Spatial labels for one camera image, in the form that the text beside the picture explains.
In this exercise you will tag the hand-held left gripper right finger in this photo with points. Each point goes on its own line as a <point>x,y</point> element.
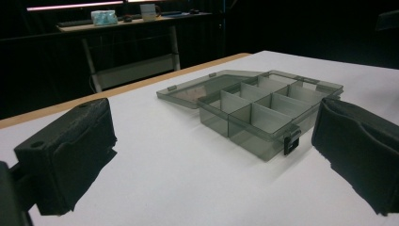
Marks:
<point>360,157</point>

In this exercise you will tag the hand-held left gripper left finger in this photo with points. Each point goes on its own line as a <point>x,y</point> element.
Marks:
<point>66,157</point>

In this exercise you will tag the grey clear compartment box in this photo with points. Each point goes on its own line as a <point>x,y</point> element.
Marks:
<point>251,106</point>

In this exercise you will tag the wooden desk with white legs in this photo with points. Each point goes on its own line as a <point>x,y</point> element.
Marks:
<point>131,47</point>

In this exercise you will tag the black keyboard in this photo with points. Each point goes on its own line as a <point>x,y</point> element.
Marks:
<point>75,23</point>

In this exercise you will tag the pale blue tissue pack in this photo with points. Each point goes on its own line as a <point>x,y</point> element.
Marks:
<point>104,17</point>

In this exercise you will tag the black computer mouse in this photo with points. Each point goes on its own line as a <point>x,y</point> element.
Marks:
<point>127,19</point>

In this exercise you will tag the monitor with lit edge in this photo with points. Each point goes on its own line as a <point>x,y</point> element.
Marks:
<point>75,5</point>

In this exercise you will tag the white mug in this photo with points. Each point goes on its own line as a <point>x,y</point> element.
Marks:
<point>148,12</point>

